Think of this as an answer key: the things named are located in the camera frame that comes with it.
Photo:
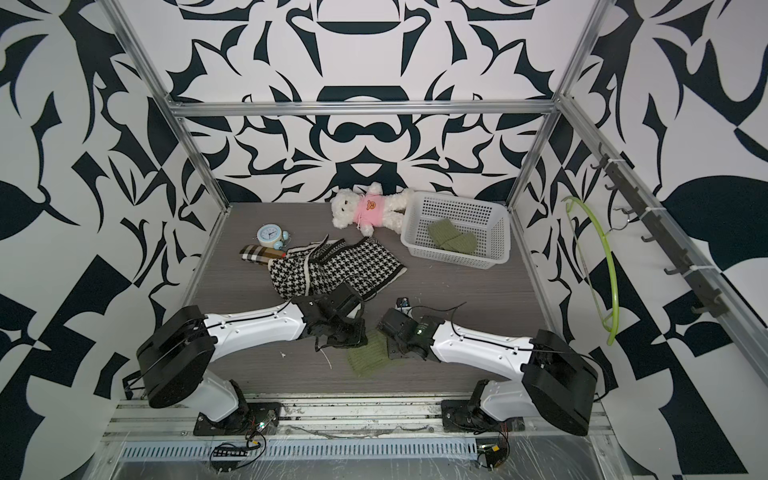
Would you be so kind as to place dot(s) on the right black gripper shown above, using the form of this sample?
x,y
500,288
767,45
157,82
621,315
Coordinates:
x,y
392,353

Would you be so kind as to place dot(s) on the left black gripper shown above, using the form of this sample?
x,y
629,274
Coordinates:
x,y
360,338

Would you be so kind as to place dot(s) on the green knitted scarf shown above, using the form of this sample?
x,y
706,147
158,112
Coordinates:
x,y
446,236
371,358

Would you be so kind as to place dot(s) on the houndstooth black white garment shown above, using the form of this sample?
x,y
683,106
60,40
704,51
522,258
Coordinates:
x,y
366,265

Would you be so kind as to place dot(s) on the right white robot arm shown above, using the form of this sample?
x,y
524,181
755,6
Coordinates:
x,y
541,375

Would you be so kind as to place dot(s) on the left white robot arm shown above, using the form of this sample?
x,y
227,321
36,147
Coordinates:
x,y
174,362

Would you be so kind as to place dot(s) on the white plastic basket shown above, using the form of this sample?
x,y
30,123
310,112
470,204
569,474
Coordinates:
x,y
488,223

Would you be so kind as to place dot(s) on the plaid beige pouch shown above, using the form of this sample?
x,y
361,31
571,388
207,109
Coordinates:
x,y
259,254

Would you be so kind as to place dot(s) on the small blue alarm clock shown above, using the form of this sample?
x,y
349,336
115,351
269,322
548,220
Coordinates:
x,y
273,236

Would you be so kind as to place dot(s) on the white teddy bear pink shirt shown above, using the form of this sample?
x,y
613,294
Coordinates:
x,y
371,209

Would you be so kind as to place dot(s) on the green plastic hanger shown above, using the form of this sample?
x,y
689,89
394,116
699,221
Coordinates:
x,y
610,321

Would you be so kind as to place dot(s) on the white slotted cable duct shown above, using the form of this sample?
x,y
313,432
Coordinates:
x,y
459,448

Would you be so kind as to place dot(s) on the black wall hook rail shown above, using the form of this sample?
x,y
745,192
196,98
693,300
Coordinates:
x,y
664,231

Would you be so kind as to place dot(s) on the aluminium frame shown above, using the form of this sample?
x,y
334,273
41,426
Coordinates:
x,y
284,103

